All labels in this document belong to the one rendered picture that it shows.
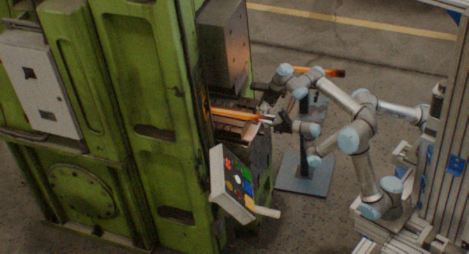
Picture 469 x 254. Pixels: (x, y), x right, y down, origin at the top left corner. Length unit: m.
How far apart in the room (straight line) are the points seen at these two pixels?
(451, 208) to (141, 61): 1.77
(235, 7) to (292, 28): 2.97
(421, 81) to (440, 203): 2.30
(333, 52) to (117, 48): 3.02
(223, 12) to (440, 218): 1.59
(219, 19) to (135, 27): 0.42
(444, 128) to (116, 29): 1.65
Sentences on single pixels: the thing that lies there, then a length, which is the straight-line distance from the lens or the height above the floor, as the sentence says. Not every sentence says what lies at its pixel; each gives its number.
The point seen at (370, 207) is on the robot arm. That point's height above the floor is 1.04.
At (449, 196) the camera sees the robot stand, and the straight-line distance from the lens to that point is 3.15.
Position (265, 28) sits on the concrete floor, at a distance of 5.97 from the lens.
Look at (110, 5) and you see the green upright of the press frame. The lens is 2.78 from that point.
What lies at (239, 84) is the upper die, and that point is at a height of 1.32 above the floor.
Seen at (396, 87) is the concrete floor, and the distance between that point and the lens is 5.24.
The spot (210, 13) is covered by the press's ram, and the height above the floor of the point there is 1.76.
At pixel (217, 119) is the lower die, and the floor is 0.99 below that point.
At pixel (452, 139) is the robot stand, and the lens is 2.88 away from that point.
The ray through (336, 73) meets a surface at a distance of 3.88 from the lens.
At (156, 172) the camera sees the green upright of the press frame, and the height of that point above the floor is 0.76.
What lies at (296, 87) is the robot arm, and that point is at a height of 1.49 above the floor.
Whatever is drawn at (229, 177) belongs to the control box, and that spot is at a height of 1.16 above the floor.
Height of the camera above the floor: 3.34
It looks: 43 degrees down
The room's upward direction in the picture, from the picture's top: 7 degrees counter-clockwise
